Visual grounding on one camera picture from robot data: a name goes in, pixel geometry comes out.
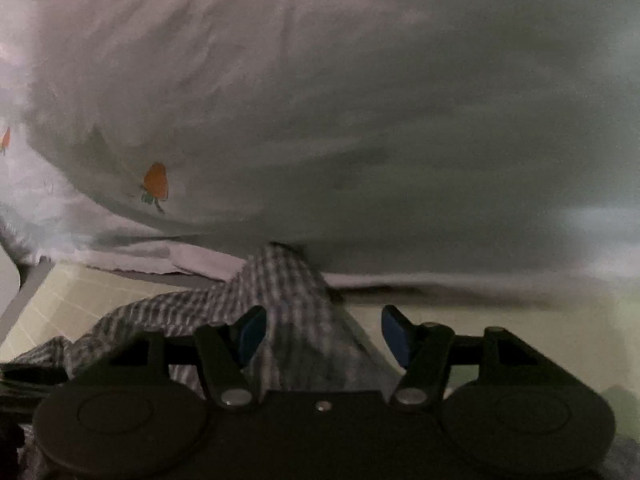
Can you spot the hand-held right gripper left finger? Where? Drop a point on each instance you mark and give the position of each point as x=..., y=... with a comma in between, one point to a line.
x=253, y=332

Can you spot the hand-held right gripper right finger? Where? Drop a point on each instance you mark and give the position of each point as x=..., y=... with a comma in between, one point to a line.
x=395, y=335

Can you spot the plaid shirt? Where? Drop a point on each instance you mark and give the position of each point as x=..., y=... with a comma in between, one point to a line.
x=300, y=320

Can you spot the green grid mat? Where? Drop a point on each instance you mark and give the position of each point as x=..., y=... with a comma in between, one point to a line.
x=100, y=300

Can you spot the grey mattress edge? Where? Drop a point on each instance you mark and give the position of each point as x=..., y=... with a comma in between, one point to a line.
x=30, y=295

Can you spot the white carrot print quilt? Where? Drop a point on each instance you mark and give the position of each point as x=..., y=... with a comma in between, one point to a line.
x=300, y=110

